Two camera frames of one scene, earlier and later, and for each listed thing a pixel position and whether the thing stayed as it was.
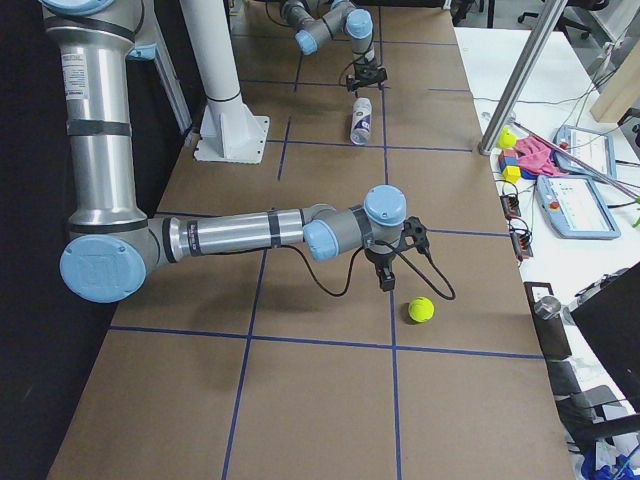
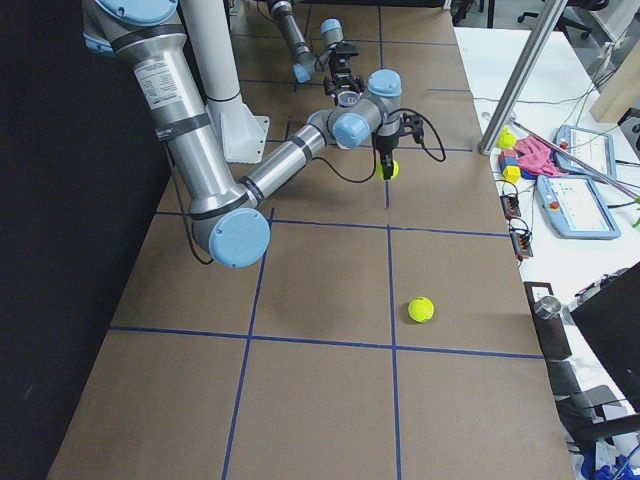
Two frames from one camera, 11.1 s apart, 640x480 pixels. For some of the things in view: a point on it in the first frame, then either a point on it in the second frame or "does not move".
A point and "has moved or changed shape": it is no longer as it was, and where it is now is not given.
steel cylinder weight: x=547 y=307 does not move
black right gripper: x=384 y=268 to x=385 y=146
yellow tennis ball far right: x=421 y=309 does not move
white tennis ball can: x=361 y=126 has moved or changed shape
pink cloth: x=534 y=154 does not move
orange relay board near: x=521 y=243 does not move
